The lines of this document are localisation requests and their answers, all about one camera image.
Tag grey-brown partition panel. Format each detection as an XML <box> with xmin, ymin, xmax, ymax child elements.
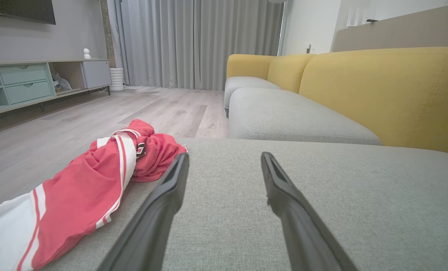
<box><xmin>332</xmin><ymin>3</ymin><xmax>448</xmax><ymax>53</ymax></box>

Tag white ribbed cylinder appliance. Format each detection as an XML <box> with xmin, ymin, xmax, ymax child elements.
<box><xmin>109</xmin><ymin>68</ymin><xmax>125</xmax><ymax>92</ymax></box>

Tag black wall television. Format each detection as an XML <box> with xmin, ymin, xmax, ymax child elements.
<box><xmin>0</xmin><ymin>0</ymin><xmax>56</xmax><ymax>25</ymax></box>

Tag red and white sports shirt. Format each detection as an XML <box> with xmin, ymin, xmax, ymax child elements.
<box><xmin>0</xmin><ymin>119</ymin><xmax>188</xmax><ymax>271</ymax></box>

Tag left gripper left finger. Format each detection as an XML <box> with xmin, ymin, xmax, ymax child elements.
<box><xmin>98</xmin><ymin>152</ymin><xmax>190</xmax><ymax>271</ymax></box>

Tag grey plush toy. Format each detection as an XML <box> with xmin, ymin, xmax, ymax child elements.
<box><xmin>52</xmin><ymin>73</ymin><xmax>72</xmax><ymax>92</ymax></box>

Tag white decor pieces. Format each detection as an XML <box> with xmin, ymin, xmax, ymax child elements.
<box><xmin>346</xmin><ymin>7</ymin><xmax>368</xmax><ymax>27</ymax></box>

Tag large grey sofa chaise cushion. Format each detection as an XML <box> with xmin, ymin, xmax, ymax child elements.
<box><xmin>43</xmin><ymin>137</ymin><xmax>448</xmax><ymax>271</ymax></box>

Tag wide yellow sofa backrest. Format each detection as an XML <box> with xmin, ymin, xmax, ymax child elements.
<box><xmin>298</xmin><ymin>47</ymin><xmax>448</xmax><ymax>157</ymax></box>

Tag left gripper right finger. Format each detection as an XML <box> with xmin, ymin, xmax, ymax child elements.
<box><xmin>261</xmin><ymin>152</ymin><xmax>360</xmax><ymax>271</ymax></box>

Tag yellow sofa end backrest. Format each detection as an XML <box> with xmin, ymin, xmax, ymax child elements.
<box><xmin>226</xmin><ymin>54</ymin><xmax>277</xmax><ymax>80</ymax></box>

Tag small grey sofa seat cushion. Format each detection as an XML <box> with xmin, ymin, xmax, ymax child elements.
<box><xmin>224</xmin><ymin>76</ymin><xmax>281</xmax><ymax>117</ymax></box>

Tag grey window curtain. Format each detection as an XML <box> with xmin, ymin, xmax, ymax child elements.
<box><xmin>113</xmin><ymin>0</ymin><xmax>284</xmax><ymax>91</ymax></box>

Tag grey cabinet door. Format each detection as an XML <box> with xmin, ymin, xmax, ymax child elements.
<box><xmin>81</xmin><ymin>61</ymin><xmax>112</xmax><ymax>89</ymax></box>

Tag pale green cabinet drawer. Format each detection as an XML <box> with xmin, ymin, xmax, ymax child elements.
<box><xmin>0</xmin><ymin>64</ymin><xmax>48</xmax><ymax>85</ymax></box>
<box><xmin>5</xmin><ymin>80</ymin><xmax>52</xmax><ymax>105</ymax></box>

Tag narrow yellow sofa backrest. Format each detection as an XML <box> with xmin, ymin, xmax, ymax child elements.
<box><xmin>267</xmin><ymin>53</ymin><xmax>317</xmax><ymax>94</ymax></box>

